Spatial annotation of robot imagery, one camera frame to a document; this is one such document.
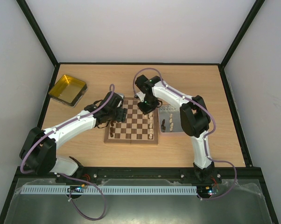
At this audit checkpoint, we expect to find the pink metal tin tray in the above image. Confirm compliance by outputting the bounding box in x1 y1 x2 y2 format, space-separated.
157 105 186 137

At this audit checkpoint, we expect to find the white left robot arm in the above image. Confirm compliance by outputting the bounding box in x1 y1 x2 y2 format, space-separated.
20 91 127 176

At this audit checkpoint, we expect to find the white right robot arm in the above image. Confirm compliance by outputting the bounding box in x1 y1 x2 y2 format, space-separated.
133 75 214 183

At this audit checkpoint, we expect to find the wooden chess board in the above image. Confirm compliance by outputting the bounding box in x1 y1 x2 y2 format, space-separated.
104 97 159 145

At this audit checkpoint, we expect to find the yellow tin lid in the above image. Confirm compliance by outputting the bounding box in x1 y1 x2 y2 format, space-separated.
49 74 88 107

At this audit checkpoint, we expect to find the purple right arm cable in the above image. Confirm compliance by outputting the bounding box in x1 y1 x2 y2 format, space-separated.
133 67 237 201

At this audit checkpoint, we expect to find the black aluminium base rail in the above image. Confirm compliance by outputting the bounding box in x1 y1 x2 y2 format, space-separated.
15 167 265 186

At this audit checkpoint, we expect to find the black enclosure frame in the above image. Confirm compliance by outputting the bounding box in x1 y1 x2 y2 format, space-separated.
0 0 280 224

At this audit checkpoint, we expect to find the slotted grey cable duct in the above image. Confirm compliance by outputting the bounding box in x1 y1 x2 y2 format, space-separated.
21 185 197 196

